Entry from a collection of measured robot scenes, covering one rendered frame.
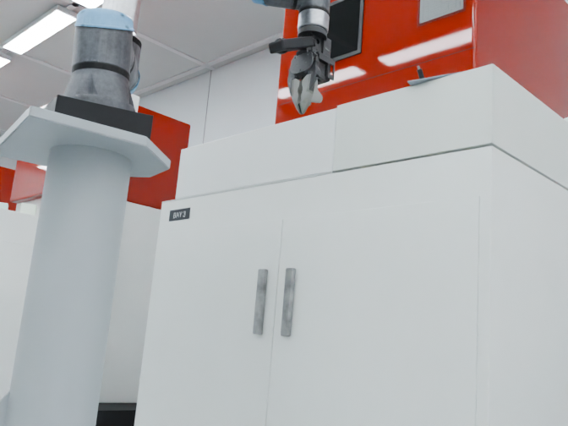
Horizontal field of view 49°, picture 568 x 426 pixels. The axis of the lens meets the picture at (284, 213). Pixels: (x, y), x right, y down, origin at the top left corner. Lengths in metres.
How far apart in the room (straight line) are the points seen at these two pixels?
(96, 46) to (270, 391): 0.78
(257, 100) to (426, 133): 3.87
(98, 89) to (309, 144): 0.45
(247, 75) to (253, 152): 3.72
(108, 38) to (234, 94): 3.94
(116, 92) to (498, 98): 0.72
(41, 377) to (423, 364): 0.66
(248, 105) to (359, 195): 3.87
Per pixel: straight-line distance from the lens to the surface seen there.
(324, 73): 1.55
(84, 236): 1.22
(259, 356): 1.37
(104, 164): 1.25
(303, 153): 1.38
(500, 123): 1.16
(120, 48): 1.36
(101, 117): 1.26
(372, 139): 1.26
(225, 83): 5.41
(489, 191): 1.10
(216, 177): 1.58
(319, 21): 1.57
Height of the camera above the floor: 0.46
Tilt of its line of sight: 12 degrees up
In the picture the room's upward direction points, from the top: 5 degrees clockwise
